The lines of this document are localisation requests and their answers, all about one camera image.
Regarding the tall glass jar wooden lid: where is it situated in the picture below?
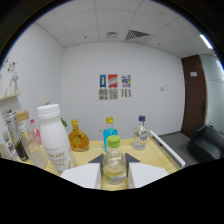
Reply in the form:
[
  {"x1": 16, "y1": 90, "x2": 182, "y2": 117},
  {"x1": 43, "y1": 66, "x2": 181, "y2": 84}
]
[{"x1": 15, "y1": 110, "x2": 48, "y2": 170}]

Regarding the green potted plant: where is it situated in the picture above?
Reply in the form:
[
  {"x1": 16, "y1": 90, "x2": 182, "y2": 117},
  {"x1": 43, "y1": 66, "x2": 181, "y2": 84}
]
[{"x1": 59, "y1": 117, "x2": 69, "y2": 129}]

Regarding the red white wall poster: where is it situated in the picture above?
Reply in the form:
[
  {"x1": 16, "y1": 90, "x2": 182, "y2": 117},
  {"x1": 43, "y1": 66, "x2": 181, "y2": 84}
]
[{"x1": 107, "y1": 73, "x2": 119, "y2": 89}]

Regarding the large white bottle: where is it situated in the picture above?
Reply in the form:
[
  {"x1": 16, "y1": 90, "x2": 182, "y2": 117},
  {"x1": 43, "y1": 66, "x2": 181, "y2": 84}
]
[{"x1": 36, "y1": 103, "x2": 76, "y2": 175}]

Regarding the brown wooden door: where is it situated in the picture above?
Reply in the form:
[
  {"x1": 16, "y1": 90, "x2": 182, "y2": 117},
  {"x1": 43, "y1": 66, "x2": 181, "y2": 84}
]
[{"x1": 180, "y1": 54, "x2": 208, "y2": 139}]

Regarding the black armchair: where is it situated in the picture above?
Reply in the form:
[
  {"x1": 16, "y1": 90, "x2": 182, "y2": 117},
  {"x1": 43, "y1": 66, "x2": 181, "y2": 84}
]
[{"x1": 186, "y1": 123, "x2": 224, "y2": 161}]

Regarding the small wall pictures cluster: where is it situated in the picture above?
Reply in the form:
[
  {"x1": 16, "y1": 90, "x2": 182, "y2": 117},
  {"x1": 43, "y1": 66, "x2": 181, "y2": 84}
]
[{"x1": 3, "y1": 58, "x2": 18, "y2": 74}]

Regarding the clear bottle green cap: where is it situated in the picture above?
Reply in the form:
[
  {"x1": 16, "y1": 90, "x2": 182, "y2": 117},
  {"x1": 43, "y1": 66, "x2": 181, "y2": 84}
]
[{"x1": 101, "y1": 134, "x2": 128, "y2": 185}]

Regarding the multicolour wall poster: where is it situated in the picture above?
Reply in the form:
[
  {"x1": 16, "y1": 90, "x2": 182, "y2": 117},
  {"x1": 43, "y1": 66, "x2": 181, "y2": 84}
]
[{"x1": 121, "y1": 74, "x2": 132, "y2": 89}]

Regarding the clear bottle blue cap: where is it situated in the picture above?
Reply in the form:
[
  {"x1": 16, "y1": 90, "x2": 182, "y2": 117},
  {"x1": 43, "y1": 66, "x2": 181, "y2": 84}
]
[{"x1": 132, "y1": 115, "x2": 150, "y2": 151}]

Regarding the grey print wall sheet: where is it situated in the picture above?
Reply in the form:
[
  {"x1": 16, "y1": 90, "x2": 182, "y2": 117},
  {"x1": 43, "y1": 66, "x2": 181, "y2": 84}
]
[
  {"x1": 108, "y1": 88, "x2": 119, "y2": 100},
  {"x1": 121, "y1": 88, "x2": 132, "y2": 99},
  {"x1": 98, "y1": 88, "x2": 108, "y2": 101}
]

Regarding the clear glass vase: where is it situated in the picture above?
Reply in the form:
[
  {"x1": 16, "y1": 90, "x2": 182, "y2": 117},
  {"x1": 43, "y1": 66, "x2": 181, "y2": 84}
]
[{"x1": 8, "y1": 71, "x2": 20, "y2": 96}]

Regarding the small pink bottle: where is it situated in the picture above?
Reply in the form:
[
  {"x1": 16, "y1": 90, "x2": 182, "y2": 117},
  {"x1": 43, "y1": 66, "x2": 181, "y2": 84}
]
[{"x1": 29, "y1": 118, "x2": 43, "y2": 146}]

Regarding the large ceiling air vent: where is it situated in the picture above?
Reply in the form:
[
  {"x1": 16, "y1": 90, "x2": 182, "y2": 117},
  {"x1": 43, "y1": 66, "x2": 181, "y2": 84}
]
[{"x1": 124, "y1": 29, "x2": 151, "y2": 42}]

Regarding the wooden wall shelf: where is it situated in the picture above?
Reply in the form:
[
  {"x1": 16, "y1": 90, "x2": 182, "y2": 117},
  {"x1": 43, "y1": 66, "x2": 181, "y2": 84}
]
[{"x1": 0, "y1": 93, "x2": 22, "y2": 103}]

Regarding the blue yellow wall poster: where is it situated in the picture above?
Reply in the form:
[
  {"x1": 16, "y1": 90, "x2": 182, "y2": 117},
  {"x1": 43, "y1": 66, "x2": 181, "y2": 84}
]
[{"x1": 99, "y1": 74, "x2": 107, "y2": 89}]

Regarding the round amber liquor bottle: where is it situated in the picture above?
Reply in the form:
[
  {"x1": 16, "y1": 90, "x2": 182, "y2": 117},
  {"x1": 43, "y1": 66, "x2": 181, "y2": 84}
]
[{"x1": 67, "y1": 119, "x2": 90, "y2": 153}]

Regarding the blue bottle yellow cap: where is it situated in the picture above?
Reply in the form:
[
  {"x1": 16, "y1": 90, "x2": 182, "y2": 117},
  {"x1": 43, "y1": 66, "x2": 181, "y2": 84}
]
[{"x1": 102, "y1": 116, "x2": 119, "y2": 153}]

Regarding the black silver foil bag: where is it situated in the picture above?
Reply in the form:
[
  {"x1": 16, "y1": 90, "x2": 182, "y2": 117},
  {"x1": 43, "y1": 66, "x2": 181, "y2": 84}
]
[{"x1": 3, "y1": 109, "x2": 30, "y2": 163}]

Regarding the small ceiling vent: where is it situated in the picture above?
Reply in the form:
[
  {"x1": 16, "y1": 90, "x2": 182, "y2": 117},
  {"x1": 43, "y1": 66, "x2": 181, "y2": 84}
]
[{"x1": 105, "y1": 31, "x2": 119, "y2": 39}]

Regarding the long ceiling light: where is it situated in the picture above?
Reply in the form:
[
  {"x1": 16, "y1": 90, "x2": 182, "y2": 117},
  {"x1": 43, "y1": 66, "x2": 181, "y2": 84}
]
[{"x1": 199, "y1": 33, "x2": 214, "y2": 50}]

